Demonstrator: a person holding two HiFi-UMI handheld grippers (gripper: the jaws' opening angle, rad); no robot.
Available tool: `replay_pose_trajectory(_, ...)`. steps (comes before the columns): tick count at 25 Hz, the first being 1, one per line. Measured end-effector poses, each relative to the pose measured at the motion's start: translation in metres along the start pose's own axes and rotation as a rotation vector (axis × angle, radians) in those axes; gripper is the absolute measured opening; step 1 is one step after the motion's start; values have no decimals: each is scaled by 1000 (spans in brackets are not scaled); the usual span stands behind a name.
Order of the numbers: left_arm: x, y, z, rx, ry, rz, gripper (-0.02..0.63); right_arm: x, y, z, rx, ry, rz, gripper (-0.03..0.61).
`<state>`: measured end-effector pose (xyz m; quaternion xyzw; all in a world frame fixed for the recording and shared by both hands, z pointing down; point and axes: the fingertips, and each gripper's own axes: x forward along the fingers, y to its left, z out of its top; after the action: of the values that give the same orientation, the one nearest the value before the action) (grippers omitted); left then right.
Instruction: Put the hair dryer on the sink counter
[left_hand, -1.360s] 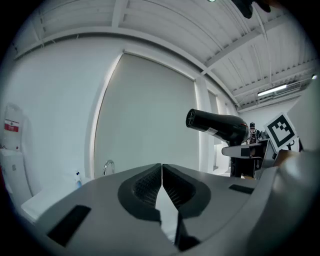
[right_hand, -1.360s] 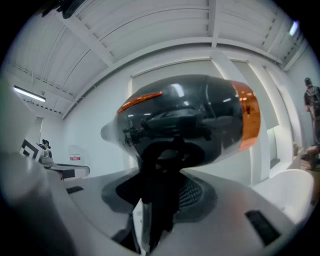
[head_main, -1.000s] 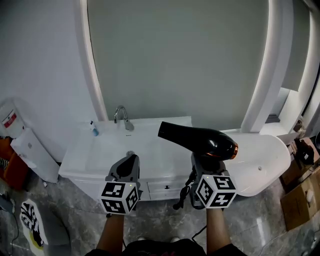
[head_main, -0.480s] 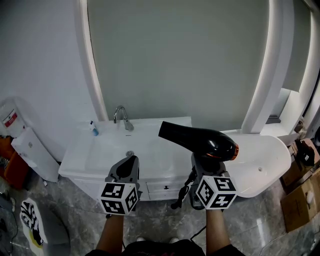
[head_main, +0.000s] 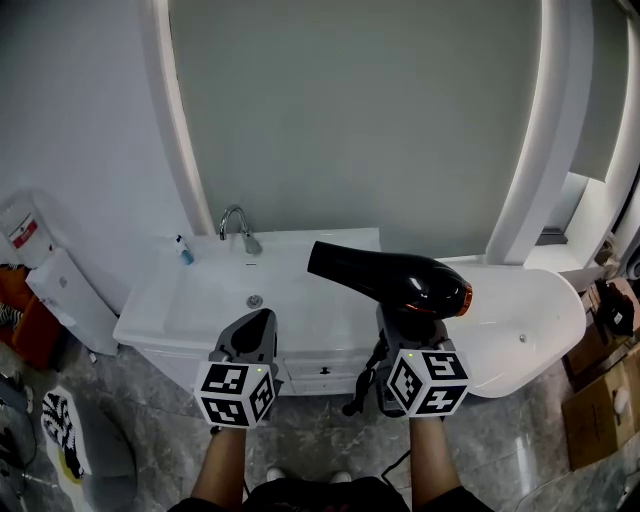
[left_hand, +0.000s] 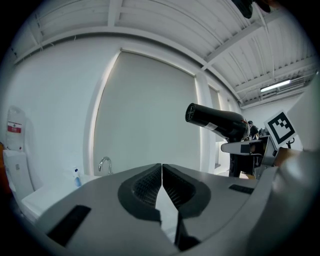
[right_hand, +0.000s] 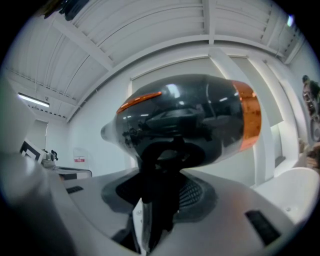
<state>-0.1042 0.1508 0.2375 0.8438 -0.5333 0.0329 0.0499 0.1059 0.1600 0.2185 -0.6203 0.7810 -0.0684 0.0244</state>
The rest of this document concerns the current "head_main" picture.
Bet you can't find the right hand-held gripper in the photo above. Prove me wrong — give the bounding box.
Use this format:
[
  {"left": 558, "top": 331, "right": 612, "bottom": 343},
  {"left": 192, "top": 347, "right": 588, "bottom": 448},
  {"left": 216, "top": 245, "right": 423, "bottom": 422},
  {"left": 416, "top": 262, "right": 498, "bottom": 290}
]
[{"left": 374, "top": 302, "right": 471, "bottom": 419}]

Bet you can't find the person's black clothing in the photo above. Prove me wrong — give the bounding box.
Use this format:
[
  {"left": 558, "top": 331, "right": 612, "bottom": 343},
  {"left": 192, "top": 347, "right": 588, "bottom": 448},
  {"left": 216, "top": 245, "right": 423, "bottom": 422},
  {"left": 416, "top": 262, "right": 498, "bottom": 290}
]
[{"left": 166, "top": 474, "right": 504, "bottom": 512}]

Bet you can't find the clear water jug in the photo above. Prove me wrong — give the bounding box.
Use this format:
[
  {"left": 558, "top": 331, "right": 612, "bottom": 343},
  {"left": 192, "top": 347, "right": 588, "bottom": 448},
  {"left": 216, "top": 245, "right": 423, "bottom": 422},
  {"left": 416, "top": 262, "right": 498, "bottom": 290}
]
[{"left": 0, "top": 187, "right": 67, "bottom": 270}]

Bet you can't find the grey arched mirror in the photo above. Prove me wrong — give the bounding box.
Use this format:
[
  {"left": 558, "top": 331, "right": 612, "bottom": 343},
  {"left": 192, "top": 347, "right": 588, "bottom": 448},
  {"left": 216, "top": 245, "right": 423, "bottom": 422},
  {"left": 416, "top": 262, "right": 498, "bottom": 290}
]
[{"left": 167, "top": 0, "right": 544, "bottom": 257}]

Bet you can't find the zebra pattern rug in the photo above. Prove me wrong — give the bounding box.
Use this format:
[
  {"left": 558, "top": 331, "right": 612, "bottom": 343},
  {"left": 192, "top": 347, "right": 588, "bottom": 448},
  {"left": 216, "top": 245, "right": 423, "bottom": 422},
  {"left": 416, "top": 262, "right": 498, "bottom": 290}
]
[{"left": 40, "top": 389, "right": 87, "bottom": 482}]

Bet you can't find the black hair dryer cord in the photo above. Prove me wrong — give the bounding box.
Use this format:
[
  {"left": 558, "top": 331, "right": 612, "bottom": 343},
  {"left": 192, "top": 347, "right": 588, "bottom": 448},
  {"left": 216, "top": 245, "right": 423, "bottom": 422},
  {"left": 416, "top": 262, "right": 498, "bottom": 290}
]
[{"left": 341, "top": 330, "right": 389, "bottom": 418}]

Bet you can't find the white arched mirror frame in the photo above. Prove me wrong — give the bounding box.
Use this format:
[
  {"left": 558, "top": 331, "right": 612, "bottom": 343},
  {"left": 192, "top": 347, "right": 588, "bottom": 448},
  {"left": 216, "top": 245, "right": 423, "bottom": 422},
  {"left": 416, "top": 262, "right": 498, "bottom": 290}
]
[{"left": 138, "top": 0, "right": 587, "bottom": 267}]

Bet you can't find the black hair dryer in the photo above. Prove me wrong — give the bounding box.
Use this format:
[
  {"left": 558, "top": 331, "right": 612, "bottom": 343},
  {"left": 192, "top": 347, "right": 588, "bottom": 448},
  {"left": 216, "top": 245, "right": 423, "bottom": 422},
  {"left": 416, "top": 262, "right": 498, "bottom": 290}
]
[{"left": 306, "top": 240, "right": 474, "bottom": 335}]

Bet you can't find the orange box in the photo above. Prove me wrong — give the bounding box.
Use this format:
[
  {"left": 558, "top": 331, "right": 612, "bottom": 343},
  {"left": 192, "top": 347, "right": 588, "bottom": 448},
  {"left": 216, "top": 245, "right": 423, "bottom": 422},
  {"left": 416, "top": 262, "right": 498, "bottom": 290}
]
[{"left": 0, "top": 263, "right": 69, "bottom": 371}]

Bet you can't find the person's right forearm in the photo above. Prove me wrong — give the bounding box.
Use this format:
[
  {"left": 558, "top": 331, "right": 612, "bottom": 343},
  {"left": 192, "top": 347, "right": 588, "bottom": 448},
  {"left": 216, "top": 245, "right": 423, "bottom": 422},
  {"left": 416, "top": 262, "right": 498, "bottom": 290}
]
[{"left": 408, "top": 414, "right": 464, "bottom": 497}]

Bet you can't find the flat cardboard box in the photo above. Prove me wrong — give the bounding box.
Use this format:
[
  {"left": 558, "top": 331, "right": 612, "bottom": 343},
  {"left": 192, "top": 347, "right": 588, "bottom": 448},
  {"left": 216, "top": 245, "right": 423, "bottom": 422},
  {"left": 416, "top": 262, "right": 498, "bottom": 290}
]
[{"left": 562, "top": 319, "right": 632, "bottom": 384}]

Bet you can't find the white vanity cabinet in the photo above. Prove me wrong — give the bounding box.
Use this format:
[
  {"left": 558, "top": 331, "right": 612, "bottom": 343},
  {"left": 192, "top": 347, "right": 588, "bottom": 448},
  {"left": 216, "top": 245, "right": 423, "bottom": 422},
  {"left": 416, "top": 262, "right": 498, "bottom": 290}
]
[{"left": 124, "top": 339, "right": 384, "bottom": 404}]

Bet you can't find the person's left forearm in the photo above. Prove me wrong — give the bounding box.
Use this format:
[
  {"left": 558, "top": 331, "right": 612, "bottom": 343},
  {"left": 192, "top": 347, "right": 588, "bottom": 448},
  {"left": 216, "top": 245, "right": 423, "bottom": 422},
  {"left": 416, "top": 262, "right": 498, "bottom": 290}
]
[{"left": 191, "top": 426, "right": 249, "bottom": 503}]

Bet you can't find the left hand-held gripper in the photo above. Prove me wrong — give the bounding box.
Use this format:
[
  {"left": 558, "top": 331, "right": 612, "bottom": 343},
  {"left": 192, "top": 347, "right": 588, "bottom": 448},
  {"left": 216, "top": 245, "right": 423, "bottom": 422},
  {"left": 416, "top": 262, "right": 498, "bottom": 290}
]
[{"left": 193, "top": 308, "right": 284, "bottom": 430}]

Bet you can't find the chrome faucet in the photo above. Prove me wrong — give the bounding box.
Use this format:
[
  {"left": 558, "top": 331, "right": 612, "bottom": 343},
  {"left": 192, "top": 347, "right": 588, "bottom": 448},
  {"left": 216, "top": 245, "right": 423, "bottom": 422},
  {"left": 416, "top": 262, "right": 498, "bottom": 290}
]
[{"left": 218, "top": 204, "right": 264, "bottom": 257}]

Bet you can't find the black bag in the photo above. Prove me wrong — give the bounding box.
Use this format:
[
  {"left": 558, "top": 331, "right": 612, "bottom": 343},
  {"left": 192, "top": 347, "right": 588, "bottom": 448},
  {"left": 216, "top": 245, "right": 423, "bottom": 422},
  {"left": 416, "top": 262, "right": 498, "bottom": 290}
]
[{"left": 594, "top": 278, "right": 637, "bottom": 337}]

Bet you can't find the white sink counter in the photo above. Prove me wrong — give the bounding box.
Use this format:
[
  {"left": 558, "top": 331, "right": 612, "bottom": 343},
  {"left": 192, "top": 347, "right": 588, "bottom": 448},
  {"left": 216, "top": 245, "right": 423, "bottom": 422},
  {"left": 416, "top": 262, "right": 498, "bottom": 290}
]
[{"left": 112, "top": 227, "right": 387, "bottom": 362}]

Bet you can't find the large cardboard box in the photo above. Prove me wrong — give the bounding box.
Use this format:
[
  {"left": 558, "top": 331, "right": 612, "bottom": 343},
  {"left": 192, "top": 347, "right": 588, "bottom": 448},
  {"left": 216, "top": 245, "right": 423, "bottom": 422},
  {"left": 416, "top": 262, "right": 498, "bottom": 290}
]
[{"left": 560, "top": 357, "right": 640, "bottom": 472}]

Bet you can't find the small blue bottle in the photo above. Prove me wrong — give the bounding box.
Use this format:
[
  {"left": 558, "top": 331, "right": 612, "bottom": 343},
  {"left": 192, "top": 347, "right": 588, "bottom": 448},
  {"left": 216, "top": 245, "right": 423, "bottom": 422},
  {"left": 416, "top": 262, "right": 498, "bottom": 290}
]
[{"left": 174, "top": 233, "right": 195, "bottom": 267}]

